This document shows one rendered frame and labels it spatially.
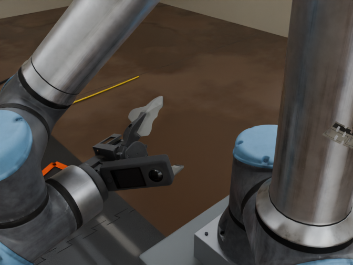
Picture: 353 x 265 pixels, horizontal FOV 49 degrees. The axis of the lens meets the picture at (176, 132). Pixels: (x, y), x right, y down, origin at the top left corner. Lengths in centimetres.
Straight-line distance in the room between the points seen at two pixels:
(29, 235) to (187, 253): 50
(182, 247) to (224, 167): 171
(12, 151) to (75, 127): 270
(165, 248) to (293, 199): 51
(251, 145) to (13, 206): 41
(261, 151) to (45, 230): 38
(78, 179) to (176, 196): 183
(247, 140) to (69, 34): 37
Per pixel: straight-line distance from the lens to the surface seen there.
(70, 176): 61
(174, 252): 97
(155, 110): 69
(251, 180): 70
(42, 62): 56
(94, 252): 212
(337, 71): 43
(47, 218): 57
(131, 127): 66
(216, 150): 281
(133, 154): 66
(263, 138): 74
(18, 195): 51
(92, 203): 61
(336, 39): 41
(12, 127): 50
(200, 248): 92
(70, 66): 55
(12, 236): 56
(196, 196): 241
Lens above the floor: 158
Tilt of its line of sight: 32 degrees down
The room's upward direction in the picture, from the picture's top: straight up
